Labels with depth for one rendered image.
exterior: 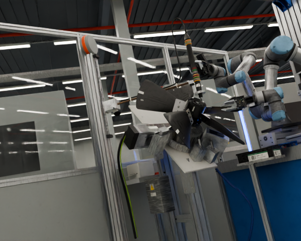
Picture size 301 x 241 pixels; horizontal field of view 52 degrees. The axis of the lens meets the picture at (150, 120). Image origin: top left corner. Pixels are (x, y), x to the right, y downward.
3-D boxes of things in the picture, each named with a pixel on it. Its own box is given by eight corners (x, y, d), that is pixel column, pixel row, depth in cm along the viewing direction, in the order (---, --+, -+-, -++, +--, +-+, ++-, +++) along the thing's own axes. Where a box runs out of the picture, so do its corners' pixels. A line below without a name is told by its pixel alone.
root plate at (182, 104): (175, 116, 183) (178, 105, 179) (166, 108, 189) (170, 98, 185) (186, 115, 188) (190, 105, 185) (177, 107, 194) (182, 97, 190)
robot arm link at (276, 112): (281, 120, 188) (276, 103, 190) (288, 117, 177) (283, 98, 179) (268, 123, 188) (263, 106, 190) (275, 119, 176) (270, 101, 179)
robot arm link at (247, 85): (270, 117, 241) (239, 55, 235) (252, 123, 251) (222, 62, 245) (274, 112, 250) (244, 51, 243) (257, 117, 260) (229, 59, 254)
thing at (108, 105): (103, 113, 214) (101, 101, 216) (108, 114, 221) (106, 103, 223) (116, 109, 211) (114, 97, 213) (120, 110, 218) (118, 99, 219)
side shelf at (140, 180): (122, 186, 222) (121, 181, 223) (161, 178, 243) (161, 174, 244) (139, 182, 203) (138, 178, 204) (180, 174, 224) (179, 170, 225)
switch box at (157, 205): (150, 213, 199) (144, 180, 203) (161, 211, 204) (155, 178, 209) (164, 213, 187) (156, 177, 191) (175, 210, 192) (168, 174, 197)
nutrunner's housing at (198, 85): (197, 97, 194) (181, 31, 203) (198, 98, 197) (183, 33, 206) (203, 95, 192) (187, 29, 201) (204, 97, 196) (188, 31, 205)
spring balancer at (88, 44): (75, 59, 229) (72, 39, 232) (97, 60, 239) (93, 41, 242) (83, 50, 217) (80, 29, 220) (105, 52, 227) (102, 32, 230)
